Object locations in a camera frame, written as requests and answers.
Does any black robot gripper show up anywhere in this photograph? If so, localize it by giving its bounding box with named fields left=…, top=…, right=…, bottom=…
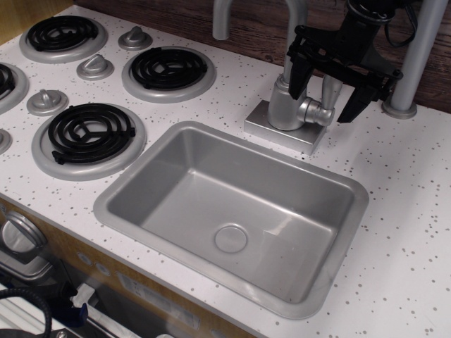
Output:
left=288, top=1, right=402, bottom=123

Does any silver oven dial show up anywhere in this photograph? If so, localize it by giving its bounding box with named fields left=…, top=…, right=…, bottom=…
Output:
left=1, top=211, right=47, bottom=264

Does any silver stove knob edge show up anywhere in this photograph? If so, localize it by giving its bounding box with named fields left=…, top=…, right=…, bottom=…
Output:
left=0, top=129, right=13, bottom=154

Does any silver stove knob top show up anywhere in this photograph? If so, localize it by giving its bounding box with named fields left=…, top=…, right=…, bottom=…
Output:
left=118, top=26, right=153, bottom=51

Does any silver stove knob lower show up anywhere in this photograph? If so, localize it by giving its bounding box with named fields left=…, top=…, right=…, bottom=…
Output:
left=27, top=89, right=68, bottom=116

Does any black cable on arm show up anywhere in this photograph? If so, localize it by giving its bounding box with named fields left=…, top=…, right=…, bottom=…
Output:
left=383, top=0, right=422, bottom=48

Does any grey plastic sink basin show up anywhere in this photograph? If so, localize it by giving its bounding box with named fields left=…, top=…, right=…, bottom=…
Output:
left=94, top=122, right=369, bottom=320

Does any black cable foreground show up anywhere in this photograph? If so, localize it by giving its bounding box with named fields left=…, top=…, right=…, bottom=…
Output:
left=1, top=288, right=52, bottom=338

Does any silver stove knob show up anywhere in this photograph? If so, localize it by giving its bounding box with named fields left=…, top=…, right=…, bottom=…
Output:
left=27, top=89, right=68, bottom=116
left=118, top=26, right=153, bottom=51
left=76, top=54, right=114, bottom=81

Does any left edge stove burner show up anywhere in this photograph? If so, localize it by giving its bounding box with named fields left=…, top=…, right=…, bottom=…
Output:
left=1, top=63, right=29, bottom=114

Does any back right stove burner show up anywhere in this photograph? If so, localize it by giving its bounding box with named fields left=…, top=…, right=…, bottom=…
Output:
left=121, top=46, right=216, bottom=104

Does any front right stove burner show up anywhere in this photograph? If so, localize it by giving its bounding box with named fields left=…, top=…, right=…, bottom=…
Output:
left=32, top=103, right=147, bottom=181

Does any silver toy faucet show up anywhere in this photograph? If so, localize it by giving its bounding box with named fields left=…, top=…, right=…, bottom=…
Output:
left=213, top=0, right=327, bottom=155

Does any back left stove burner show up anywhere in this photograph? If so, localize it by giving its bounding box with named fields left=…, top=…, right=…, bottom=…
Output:
left=19, top=15, right=108, bottom=64

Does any silver stove knob middle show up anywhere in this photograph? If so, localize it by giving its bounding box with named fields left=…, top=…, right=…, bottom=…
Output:
left=76, top=54, right=114, bottom=81

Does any grey support pole with base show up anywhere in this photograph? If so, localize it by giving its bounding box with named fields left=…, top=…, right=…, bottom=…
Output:
left=382, top=1, right=443, bottom=120

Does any silver oven door handle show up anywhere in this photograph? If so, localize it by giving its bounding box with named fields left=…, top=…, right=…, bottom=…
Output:
left=1, top=251, right=54, bottom=284

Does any silver faucet lever handle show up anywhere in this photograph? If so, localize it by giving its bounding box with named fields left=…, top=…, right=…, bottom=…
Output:
left=299, top=75, right=342, bottom=127

